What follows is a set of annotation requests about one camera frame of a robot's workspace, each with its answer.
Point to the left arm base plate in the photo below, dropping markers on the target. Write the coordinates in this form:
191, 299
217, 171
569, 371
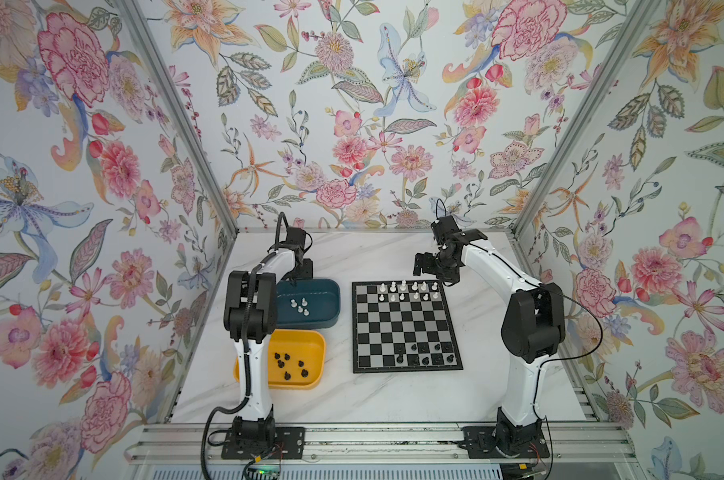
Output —
247, 440

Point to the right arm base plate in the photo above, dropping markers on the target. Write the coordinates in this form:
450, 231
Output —
505, 440

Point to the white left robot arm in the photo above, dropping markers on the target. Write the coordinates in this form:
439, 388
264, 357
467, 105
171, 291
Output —
250, 317

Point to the teal plastic tray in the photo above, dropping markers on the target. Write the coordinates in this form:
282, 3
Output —
308, 304

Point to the aluminium front rail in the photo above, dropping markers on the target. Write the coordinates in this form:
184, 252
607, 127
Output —
396, 443

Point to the black and silver chessboard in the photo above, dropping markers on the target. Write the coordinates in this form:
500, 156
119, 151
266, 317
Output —
402, 326

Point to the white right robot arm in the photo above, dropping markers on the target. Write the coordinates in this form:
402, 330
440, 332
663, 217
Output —
532, 329

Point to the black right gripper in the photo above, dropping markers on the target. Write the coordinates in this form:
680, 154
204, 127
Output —
427, 259

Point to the left aluminium corner post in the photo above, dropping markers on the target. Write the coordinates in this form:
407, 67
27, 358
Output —
141, 35

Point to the yellow plastic tray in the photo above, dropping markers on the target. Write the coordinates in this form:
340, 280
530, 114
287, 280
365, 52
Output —
294, 359

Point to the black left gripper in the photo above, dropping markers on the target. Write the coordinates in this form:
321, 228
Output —
307, 269

